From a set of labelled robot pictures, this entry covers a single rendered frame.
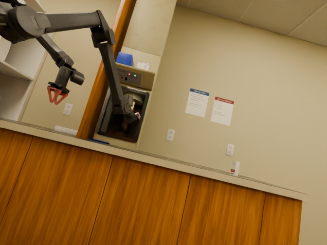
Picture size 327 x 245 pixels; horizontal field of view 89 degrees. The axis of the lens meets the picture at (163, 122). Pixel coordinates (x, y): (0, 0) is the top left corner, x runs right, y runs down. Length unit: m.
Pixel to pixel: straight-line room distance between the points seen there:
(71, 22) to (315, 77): 2.46
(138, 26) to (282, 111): 1.71
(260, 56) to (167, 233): 2.00
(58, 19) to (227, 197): 1.13
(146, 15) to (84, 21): 0.87
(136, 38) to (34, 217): 1.34
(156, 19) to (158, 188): 1.31
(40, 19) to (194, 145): 1.47
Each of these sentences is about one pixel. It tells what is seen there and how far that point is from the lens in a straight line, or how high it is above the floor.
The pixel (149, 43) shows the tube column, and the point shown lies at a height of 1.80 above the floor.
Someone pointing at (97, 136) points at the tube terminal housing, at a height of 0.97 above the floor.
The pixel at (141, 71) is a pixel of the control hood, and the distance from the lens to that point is 1.26.
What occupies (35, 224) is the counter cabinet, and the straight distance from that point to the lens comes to 1.19.
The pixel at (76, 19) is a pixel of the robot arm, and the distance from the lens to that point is 0.83.
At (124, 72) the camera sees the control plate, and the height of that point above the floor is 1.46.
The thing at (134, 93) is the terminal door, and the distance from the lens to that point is 1.31.
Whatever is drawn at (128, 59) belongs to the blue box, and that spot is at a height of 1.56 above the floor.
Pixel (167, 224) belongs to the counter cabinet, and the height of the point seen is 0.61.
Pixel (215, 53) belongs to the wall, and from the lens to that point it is 2.10.
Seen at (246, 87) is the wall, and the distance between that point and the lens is 2.08.
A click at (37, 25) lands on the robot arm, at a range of 0.68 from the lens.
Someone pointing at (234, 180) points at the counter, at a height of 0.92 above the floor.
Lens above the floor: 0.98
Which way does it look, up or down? 10 degrees up
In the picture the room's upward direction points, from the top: 14 degrees clockwise
